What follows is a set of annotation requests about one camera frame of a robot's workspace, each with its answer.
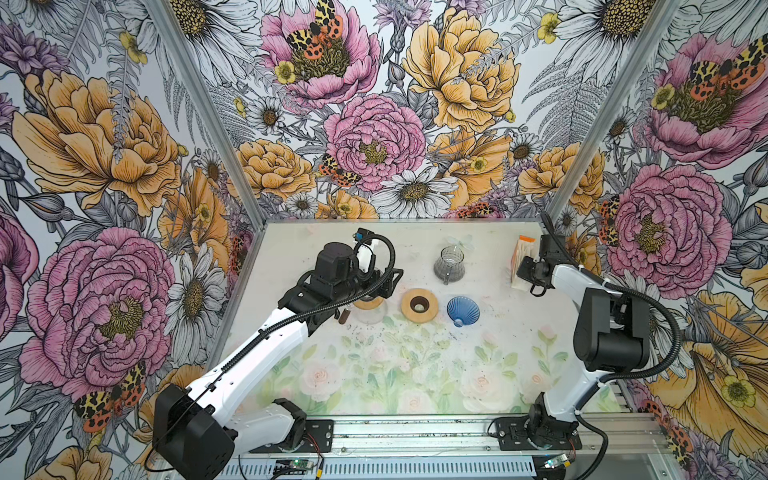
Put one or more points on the blue glass dripper cone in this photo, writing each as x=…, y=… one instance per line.
x=463, y=311

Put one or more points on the green circuit board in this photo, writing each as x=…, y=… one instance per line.
x=293, y=466
x=556, y=462

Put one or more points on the aluminium front rail frame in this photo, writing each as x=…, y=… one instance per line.
x=614, y=446

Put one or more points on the clear glass carafe brown handle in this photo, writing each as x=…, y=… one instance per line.
x=366, y=316

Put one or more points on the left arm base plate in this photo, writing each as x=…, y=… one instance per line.
x=311, y=436

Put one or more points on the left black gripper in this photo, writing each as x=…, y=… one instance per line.
x=387, y=286

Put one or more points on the smoked grey glass carafe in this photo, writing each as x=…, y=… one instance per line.
x=449, y=266

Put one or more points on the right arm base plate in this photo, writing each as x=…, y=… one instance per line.
x=515, y=433

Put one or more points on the green circuit board right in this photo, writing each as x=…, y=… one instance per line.
x=556, y=462

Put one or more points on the green circuit board left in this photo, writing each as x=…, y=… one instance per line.
x=293, y=466

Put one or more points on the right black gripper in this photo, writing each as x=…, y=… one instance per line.
x=523, y=272

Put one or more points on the coffee filter pack orange top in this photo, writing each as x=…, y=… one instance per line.
x=525, y=247

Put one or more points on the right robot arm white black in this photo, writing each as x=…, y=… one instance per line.
x=611, y=336

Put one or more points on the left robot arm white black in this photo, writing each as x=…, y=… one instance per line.
x=195, y=430

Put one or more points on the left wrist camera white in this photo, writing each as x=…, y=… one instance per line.
x=365, y=250

